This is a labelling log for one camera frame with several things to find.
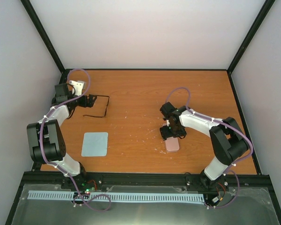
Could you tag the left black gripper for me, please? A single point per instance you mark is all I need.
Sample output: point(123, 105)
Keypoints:
point(90, 102)

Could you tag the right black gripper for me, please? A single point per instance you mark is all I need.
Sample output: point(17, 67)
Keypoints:
point(166, 134)

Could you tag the pink glasses case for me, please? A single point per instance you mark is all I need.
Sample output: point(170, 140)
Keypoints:
point(172, 144)

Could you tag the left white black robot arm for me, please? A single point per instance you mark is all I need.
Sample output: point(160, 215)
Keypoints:
point(46, 142)

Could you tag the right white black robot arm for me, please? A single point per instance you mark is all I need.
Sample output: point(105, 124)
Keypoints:
point(228, 142)

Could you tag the light blue cleaning cloth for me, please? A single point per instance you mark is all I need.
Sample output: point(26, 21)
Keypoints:
point(94, 144)

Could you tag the black thin-frame sunglasses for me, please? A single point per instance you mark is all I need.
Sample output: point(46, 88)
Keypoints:
point(100, 107)

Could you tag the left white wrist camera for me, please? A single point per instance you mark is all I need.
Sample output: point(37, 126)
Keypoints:
point(77, 87)

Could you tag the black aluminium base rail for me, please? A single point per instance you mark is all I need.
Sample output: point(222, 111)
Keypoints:
point(102, 181)

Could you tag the left black frame post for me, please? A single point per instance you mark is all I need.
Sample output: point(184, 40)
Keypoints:
point(43, 34)

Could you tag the black frame post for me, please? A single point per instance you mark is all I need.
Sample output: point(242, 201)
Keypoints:
point(266, 7)
point(43, 34)

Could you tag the light blue slotted cable duct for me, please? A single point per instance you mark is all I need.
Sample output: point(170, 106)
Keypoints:
point(121, 197)

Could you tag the right black frame post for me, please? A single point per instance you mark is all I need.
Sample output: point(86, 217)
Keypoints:
point(266, 7)

